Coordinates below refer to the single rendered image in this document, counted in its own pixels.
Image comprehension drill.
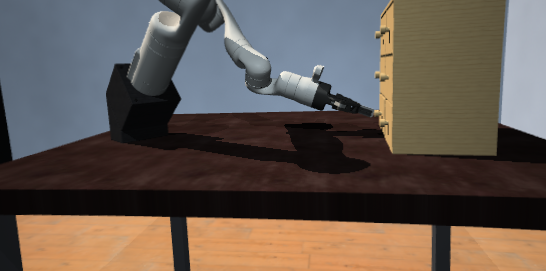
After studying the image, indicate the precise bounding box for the small wooden chest of drawers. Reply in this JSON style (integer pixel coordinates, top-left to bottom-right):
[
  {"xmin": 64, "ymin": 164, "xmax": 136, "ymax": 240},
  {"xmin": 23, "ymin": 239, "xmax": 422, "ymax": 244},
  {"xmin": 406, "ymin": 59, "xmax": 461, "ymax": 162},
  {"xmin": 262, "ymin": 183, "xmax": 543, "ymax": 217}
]
[{"xmin": 380, "ymin": 0, "xmax": 506, "ymax": 156}]

